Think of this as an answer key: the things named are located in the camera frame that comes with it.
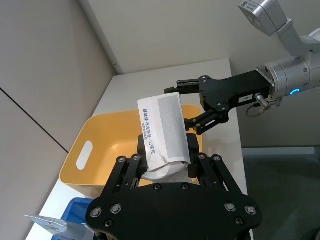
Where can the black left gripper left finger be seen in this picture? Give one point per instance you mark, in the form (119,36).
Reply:
(125,172)

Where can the blue plastic bin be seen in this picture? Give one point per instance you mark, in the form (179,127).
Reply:
(75,212)

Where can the white and blue flat packet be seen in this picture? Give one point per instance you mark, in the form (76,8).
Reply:
(50,225)

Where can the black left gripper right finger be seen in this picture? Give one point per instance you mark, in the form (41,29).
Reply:
(212,172)

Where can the yellow plastic bin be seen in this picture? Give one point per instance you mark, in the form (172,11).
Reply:
(100,140)

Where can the white printed paper packet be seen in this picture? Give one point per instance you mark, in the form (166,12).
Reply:
(162,130)

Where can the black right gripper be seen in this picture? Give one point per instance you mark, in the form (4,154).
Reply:
(232,87)

